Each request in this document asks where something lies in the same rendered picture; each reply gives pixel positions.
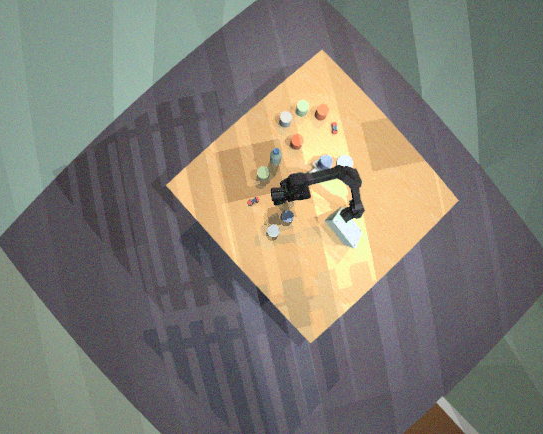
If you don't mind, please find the pale green cylinder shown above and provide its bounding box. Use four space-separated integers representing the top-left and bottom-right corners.
295 99 309 117
257 166 270 181

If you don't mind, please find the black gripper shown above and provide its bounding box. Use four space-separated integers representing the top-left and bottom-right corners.
273 187 311 206

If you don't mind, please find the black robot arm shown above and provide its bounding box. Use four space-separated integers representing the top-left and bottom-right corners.
271 165 365 223

